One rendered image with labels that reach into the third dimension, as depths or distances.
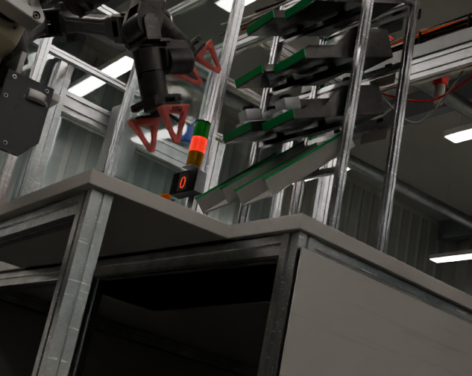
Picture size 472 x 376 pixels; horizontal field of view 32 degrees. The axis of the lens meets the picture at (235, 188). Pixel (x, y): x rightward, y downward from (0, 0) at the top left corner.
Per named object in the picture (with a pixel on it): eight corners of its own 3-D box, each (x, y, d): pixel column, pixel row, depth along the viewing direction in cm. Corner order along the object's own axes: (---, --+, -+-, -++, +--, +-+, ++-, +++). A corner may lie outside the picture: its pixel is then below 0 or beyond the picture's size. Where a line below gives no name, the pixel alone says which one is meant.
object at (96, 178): (88, 182, 149) (92, 168, 150) (-67, 239, 220) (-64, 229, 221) (363, 292, 185) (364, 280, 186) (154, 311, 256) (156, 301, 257)
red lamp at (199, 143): (195, 148, 255) (198, 133, 257) (185, 151, 259) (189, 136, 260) (207, 154, 258) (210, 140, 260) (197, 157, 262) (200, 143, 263)
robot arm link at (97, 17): (54, 41, 236) (48, 2, 232) (72, 38, 239) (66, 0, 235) (127, 52, 202) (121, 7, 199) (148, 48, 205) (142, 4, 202)
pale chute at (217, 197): (230, 204, 196) (221, 187, 195) (203, 213, 207) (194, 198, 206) (311, 156, 211) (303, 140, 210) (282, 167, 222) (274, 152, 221)
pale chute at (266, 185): (273, 195, 184) (264, 177, 184) (242, 207, 195) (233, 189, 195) (356, 145, 200) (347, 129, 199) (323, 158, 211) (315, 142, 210)
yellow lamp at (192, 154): (192, 163, 253) (194, 148, 255) (182, 165, 257) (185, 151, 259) (204, 169, 256) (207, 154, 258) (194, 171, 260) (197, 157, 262)
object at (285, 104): (284, 121, 196) (279, 93, 197) (274, 127, 200) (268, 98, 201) (312, 120, 200) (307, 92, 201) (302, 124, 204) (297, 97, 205)
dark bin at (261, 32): (274, 18, 214) (268, -9, 215) (247, 36, 225) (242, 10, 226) (357, 19, 229) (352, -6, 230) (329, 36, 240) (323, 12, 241)
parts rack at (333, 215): (325, 266, 183) (374, -39, 209) (219, 276, 210) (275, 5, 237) (386, 294, 195) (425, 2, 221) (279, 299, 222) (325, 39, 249)
